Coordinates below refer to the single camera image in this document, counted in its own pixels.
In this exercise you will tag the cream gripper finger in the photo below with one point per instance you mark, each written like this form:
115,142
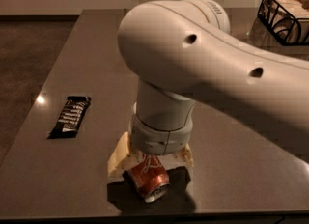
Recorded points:
182,158
124,157

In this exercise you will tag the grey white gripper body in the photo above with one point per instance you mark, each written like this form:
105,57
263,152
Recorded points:
160,138

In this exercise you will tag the red coke can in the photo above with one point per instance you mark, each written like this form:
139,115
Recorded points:
149,178

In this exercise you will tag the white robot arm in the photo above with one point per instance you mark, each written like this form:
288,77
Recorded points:
183,52

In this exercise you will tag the black snack bar wrapper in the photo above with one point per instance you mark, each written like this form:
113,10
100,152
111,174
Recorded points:
71,117

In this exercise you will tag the beige napkins in basket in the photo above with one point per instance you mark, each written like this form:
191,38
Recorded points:
289,12

